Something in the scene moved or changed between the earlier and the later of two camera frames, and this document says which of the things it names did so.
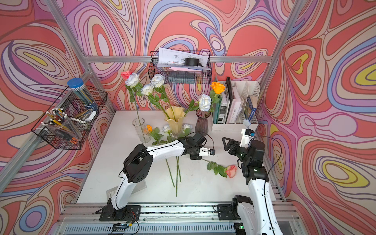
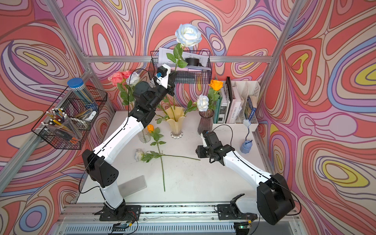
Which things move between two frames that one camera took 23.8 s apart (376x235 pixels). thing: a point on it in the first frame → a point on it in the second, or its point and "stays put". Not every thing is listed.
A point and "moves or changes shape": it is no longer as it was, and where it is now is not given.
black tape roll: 192,61 stays put
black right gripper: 235,143 → 200,153
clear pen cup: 57,122 stays put
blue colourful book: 249,110 stays put
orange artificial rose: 154,132 moves or changes shape
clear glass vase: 141,130 stays put
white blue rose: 147,89 moves or changes shape
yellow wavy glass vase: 175,116 stays put
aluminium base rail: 83,218 stays put
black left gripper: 196,157 → 171,76
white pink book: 236,106 stays put
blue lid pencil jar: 77,84 stays put
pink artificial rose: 229,171 → 126,93
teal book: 217,107 stays put
